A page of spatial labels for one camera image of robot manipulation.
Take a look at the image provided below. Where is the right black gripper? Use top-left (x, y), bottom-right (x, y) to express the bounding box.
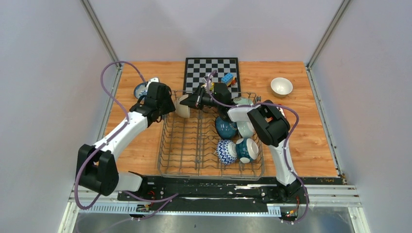
top-left (180, 86), bottom-right (222, 111)

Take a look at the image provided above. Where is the blue floral white bowl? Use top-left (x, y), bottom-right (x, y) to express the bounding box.
top-left (134, 83), bottom-right (148, 100)

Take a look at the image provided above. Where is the blue zigzag bowl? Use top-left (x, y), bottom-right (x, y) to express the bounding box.
top-left (216, 139), bottom-right (238, 165)

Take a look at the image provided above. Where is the beige floral bowl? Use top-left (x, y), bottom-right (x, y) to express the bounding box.
top-left (270, 77), bottom-right (293, 98)

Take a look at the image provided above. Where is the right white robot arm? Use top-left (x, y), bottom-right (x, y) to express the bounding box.
top-left (180, 83), bottom-right (304, 203)

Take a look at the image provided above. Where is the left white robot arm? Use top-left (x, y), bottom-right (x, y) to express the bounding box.
top-left (75, 82), bottom-right (175, 200)

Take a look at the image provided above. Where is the black white checkerboard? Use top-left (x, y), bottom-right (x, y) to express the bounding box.
top-left (183, 57), bottom-right (241, 98)

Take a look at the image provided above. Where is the blue orange toy truck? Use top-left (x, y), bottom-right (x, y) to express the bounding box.
top-left (221, 73), bottom-right (237, 87)

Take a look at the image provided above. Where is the dark teal glazed bowl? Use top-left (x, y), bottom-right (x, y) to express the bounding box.
top-left (215, 116), bottom-right (238, 139)

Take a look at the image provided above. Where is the mint green bowl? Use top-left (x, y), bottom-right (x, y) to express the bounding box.
top-left (233, 97), bottom-right (253, 106)

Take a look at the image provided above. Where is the light blue striped bowl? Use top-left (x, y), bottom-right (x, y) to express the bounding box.
top-left (237, 121), bottom-right (255, 138)

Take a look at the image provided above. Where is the teal white dotted bowl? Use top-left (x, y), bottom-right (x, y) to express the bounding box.
top-left (235, 138), bottom-right (259, 164)

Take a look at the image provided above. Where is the red toy block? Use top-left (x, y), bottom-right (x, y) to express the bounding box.
top-left (277, 107), bottom-right (287, 118)

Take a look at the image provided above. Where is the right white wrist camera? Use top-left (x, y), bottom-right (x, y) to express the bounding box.
top-left (203, 80), bottom-right (214, 91)

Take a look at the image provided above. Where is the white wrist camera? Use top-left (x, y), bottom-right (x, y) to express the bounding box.
top-left (203, 80), bottom-right (214, 91)
top-left (147, 77), bottom-right (159, 84)

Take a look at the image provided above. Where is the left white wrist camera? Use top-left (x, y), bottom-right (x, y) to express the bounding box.
top-left (147, 77), bottom-right (159, 84)

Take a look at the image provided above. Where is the grey wire dish rack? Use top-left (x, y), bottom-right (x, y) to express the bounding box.
top-left (157, 107), bottom-right (265, 180)

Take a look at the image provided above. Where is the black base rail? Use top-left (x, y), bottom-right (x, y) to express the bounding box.
top-left (117, 176), bottom-right (307, 214)

